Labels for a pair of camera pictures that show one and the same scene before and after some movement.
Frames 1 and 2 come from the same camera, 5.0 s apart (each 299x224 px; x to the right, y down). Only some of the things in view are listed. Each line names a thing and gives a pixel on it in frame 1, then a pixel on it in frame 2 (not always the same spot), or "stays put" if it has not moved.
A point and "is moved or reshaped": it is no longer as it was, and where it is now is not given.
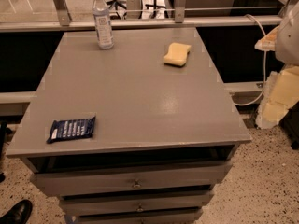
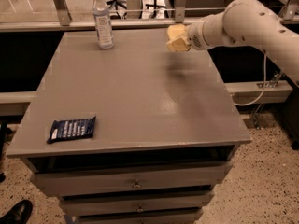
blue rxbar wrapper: (72, 129) stays put
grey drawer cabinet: (165, 135) stays put
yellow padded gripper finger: (267, 43) -> (201, 35)
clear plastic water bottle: (103, 21) stays put
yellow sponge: (177, 54) is moved or reshaped
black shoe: (18, 214) stays put
